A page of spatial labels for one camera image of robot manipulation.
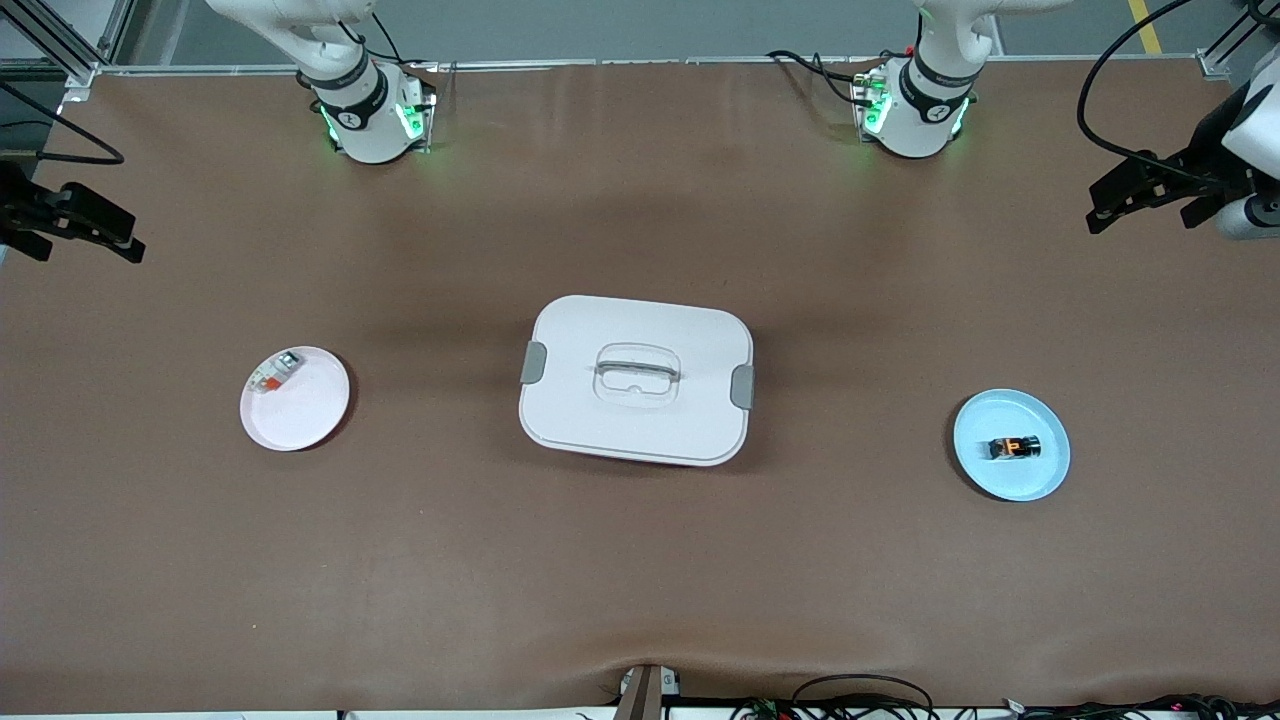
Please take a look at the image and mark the white connector orange lever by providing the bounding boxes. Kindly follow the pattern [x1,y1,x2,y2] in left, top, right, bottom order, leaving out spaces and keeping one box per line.
[250,351,304,395]

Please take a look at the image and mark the pink round plate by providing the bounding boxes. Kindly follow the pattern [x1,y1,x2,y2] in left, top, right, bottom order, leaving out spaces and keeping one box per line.
[239,345,352,453]

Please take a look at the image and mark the light blue round plate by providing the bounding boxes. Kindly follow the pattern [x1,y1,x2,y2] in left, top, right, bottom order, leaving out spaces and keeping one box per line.
[952,388,1072,503]

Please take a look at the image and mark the white lidded box grey latches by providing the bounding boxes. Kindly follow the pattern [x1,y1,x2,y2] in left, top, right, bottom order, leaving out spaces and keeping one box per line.
[518,294,756,468]

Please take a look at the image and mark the brown table mat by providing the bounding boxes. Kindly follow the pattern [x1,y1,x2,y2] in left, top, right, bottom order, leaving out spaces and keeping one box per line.
[0,55,1280,713]

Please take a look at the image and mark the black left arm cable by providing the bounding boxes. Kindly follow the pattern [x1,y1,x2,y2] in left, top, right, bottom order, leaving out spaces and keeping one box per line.
[1077,0,1226,186]

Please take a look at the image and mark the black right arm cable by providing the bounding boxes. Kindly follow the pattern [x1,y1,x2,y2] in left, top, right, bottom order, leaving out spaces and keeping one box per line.
[0,80,126,167]

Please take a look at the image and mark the aluminium frame profile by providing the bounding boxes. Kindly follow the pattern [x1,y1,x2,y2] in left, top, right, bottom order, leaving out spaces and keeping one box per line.
[0,0,136,86]
[1195,0,1280,81]

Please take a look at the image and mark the black arm base cable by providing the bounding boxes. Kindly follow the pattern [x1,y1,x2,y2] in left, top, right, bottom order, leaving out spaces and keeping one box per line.
[765,48,886,109]

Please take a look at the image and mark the black cable bundle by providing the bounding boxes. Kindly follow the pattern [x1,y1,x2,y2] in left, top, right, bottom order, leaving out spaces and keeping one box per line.
[1000,692,1280,720]

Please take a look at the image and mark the black looped cable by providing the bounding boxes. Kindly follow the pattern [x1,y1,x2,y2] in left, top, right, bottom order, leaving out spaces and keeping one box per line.
[790,674,938,720]

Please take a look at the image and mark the brown camera mount bracket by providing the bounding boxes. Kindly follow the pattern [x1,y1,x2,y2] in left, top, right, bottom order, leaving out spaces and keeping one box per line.
[612,664,683,720]

